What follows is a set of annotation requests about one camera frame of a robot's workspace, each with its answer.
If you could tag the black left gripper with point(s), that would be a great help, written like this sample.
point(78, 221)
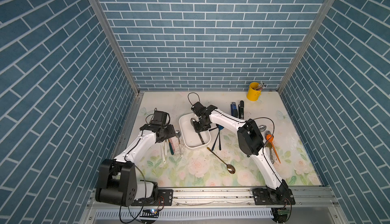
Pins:
point(171, 131)

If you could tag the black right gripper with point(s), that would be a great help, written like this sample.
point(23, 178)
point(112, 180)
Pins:
point(197, 130)

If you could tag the silver spoon marbled handle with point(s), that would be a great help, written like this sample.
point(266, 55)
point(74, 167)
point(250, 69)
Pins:
point(193, 123)

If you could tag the black purple spoon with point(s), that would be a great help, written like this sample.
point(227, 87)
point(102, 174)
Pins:
point(219, 140)

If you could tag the teal handled spoon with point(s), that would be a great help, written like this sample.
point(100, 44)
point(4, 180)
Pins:
point(262, 128)

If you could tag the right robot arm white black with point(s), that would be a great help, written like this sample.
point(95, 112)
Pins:
point(250, 139)

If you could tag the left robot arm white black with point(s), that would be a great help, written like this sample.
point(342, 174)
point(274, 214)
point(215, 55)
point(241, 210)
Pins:
point(117, 183)

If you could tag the white plastic storage box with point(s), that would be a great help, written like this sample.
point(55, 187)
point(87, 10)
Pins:
point(191, 139)

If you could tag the white plastic spoon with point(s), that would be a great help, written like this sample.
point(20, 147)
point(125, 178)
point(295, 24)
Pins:
point(164, 151)

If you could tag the gold long spoon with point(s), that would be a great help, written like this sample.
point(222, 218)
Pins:
point(231, 169)

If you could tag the orange plastic spoon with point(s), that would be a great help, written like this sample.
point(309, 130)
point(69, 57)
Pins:
point(269, 142)

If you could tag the blue stapler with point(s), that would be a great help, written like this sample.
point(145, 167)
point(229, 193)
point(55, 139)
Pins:
point(234, 110)

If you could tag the black stapler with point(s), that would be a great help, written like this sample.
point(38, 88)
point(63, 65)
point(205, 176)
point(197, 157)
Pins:
point(241, 110)

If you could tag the yellow pen cup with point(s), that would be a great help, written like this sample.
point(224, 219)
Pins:
point(253, 94)

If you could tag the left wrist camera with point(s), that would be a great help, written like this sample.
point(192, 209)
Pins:
point(160, 118)

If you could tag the silver spoon clear handle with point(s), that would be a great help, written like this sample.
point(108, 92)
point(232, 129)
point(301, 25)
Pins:
point(271, 154)
point(178, 136)

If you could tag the green handled spoon left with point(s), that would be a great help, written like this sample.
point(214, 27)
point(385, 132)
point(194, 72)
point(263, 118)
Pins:
point(171, 149)

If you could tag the silver spoon clear handle right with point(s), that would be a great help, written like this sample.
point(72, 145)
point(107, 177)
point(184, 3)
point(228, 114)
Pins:
point(271, 154)

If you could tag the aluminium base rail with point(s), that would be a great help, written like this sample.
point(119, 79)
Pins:
point(237, 197)

